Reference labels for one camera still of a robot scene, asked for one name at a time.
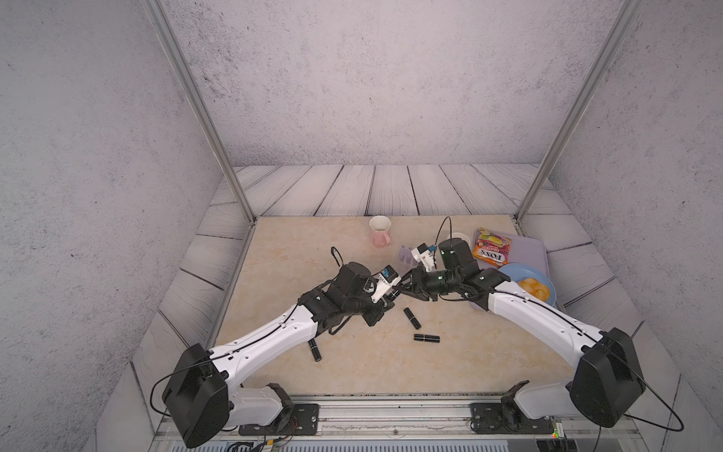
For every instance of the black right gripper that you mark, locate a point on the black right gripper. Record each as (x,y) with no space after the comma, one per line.
(418,284)

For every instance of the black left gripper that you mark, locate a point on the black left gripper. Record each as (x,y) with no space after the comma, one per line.
(378,311)

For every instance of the black lipstick tube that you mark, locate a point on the black lipstick tube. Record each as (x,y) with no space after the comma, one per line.
(315,350)
(410,315)
(392,295)

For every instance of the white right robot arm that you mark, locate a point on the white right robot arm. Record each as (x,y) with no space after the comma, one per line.
(607,377)

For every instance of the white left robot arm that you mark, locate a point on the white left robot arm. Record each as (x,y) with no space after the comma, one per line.
(206,391)

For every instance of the clear acrylic lipstick organizer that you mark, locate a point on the clear acrylic lipstick organizer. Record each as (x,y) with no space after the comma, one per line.
(412,263)

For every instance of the light green ceramic mug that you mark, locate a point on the light green ceramic mug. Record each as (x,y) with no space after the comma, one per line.
(461,236)

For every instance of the Fox's fruits candy bag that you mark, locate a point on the Fox's fruits candy bag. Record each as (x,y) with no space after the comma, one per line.
(491,248)

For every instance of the light blue plate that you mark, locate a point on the light blue plate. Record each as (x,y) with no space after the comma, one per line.
(517,272)

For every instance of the pink ceramic mug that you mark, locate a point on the pink ceramic mug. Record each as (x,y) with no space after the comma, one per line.
(380,231)

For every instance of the lilac plastic tray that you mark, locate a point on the lilac plastic tray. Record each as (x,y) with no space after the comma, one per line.
(524,250)

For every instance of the yellow braided bread bun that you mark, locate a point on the yellow braided bread bun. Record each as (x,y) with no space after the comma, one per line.
(535,288)

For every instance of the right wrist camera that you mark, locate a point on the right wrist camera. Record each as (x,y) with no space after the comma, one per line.
(424,256)

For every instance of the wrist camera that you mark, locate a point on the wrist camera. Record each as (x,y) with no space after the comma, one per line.
(386,280)
(424,256)

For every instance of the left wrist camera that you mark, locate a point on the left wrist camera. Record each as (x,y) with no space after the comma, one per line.
(386,280)

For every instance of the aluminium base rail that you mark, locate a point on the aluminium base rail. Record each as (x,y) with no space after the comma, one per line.
(425,423)

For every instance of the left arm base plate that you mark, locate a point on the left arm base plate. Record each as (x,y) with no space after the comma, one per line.
(301,420)

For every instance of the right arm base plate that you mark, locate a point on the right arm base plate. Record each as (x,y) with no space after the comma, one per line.
(502,418)

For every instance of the left aluminium frame post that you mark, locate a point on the left aluminium frame post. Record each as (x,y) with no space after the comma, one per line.
(174,53)

